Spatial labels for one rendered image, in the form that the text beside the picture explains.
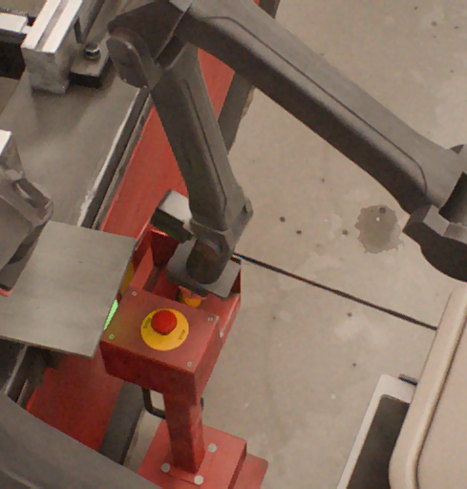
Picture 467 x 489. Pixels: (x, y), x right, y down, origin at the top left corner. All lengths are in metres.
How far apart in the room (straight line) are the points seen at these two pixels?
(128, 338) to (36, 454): 0.83
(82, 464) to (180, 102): 0.52
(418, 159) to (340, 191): 1.64
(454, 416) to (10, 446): 0.33
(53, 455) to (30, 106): 1.05
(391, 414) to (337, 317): 1.27
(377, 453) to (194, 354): 0.42
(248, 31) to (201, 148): 0.23
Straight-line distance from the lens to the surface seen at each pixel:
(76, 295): 1.11
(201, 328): 1.32
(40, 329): 1.09
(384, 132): 0.83
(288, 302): 2.26
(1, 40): 1.69
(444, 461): 0.65
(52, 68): 1.47
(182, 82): 0.93
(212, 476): 1.92
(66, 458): 0.52
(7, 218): 0.82
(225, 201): 1.10
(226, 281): 1.32
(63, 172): 1.40
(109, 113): 1.47
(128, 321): 1.33
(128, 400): 2.08
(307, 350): 2.19
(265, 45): 0.81
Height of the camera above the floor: 1.93
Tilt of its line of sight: 55 degrees down
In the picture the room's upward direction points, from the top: straight up
